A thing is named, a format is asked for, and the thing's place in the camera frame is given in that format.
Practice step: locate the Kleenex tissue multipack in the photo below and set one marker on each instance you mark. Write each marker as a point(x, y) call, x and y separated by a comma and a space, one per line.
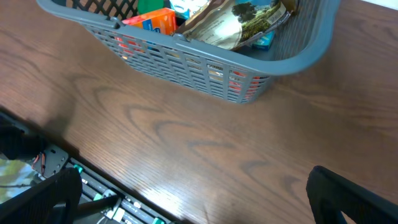
point(186, 8)

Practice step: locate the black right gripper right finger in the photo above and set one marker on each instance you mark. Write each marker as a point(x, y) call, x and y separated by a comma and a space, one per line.
point(331, 196)

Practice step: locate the Nescafe Gold coffee pouch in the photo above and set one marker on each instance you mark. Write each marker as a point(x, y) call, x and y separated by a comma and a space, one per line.
point(231, 24)

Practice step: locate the San Remo spaghetti packet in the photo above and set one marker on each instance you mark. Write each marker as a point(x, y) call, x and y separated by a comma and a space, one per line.
point(189, 70)

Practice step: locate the orange Redoxon box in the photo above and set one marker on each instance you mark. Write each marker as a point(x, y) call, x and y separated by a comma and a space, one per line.
point(162, 21)

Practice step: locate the green lid glass jar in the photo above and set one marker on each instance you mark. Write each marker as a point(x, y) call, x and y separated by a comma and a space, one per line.
point(145, 6)

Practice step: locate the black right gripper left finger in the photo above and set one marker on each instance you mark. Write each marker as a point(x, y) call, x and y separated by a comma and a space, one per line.
point(54, 200)

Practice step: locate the dark grey plastic basket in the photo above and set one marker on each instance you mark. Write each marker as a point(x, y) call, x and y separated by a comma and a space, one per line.
point(297, 44)

